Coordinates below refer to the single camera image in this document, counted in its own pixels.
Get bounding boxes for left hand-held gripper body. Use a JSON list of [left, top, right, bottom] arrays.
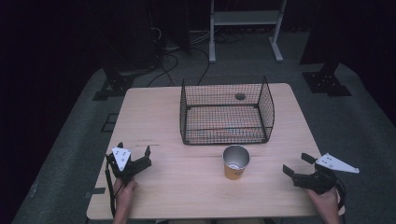
[[105, 147, 153, 185]]

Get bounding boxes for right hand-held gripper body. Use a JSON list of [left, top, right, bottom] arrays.
[[291, 152, 361, 196]]

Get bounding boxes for orange paper cup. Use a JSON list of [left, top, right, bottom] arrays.
[[221, 144, 251, 181]]

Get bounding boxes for black wire mesh basket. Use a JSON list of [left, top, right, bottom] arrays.
[[178, 75, 276, 147]]

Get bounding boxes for person's right hand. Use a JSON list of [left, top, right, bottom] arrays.
[[305, 187, 340, 217]]

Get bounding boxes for person's left hand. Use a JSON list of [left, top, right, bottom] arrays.
[[112, 178, 138, 213]]

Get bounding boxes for black stand base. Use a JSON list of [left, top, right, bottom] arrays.
[[301, 63, 353, 98], [92, 65, 135, 102]]

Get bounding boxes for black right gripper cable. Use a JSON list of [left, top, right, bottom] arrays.
[[333, 179, 347, 210]]

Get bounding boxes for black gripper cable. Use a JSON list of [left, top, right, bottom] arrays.
[[333, 179, 347, 210], [105, 161, 118, 218]]

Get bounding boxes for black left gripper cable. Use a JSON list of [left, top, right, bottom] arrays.
[[105, 161, 118, 218]]

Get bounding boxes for black floor cables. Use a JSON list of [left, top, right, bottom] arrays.
[[145, 27, 213, 89]]

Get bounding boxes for white metal stand frame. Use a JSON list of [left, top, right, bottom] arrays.
[[208, 0, 289, 64]]

